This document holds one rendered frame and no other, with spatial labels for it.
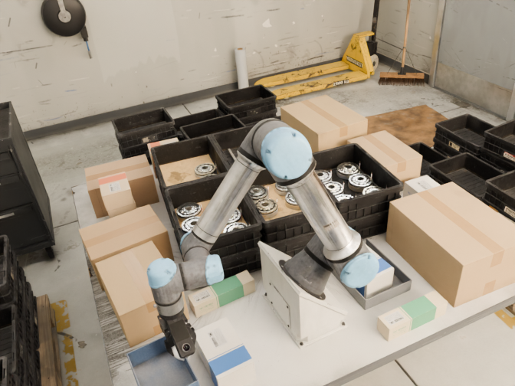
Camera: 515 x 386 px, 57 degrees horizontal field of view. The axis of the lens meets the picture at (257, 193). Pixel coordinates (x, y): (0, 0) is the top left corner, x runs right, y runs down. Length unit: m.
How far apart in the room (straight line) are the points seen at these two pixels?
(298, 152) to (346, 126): 1.33
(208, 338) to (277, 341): 0.24
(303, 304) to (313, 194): 0.40
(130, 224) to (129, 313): 0.47
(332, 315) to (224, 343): 0.36
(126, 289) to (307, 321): 0.62
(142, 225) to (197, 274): 0.73
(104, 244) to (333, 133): 1.23
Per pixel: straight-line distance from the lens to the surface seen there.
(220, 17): 5.13
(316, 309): 1.52
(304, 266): 1.47
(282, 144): 1.12
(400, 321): 1.64
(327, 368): 1.58
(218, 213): 1.31
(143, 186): 2.28
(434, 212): 1.86
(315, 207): 1.23
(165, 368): 1.54
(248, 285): 1.76
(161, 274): 1.22
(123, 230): 1.94
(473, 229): 1.82
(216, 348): 1.53
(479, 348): 2.64
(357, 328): 1.68
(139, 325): 1.66
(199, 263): 1.25
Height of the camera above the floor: 1.99
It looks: 34 degrees down
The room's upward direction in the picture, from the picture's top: 5 degrees counter-clockwise
